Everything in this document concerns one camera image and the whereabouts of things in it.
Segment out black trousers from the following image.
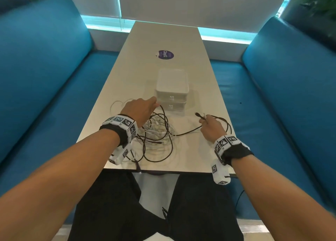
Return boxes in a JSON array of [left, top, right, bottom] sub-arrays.
[[67, 170, 244, 241]]

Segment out white left wrist marker band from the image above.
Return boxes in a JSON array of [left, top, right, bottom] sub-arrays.
[[99, 114, 139, 166]]

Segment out white cable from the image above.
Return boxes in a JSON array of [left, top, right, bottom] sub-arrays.
[[109, 99, 179, 147]]

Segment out white wrist marker band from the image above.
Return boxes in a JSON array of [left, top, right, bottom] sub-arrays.
[[99, 114, 139, 166], [211, 134, 254, 186]]

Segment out person's left forearm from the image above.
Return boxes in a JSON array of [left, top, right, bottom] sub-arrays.
[[0, 129, 122, 241]]

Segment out black cable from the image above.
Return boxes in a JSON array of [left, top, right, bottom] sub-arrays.
[[125, 105, 233, 173]]

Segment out person's right hand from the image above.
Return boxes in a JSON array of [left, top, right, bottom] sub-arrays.
[[198, 114, 228, 144]]

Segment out purple round sticker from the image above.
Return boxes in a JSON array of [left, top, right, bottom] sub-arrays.
[[155, 49, 175, 61]]

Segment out blue sofa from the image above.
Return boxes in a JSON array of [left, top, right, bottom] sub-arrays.
[[0, 0, 120, 224], [209, 16, 336, 221]]

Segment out white plastic box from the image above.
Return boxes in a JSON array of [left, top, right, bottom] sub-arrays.
[[156, 69, 190, 95], [155, 91, 188, 111]]

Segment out person's right forearm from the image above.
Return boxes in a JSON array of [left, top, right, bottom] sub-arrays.
[[231, 154, 336, 241]]

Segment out person's left hand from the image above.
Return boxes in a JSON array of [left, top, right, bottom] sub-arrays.
[[120, 96, 161, 128]]

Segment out white right wrist marker band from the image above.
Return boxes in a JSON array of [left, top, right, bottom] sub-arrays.
[[211, 134, 254, 186]]

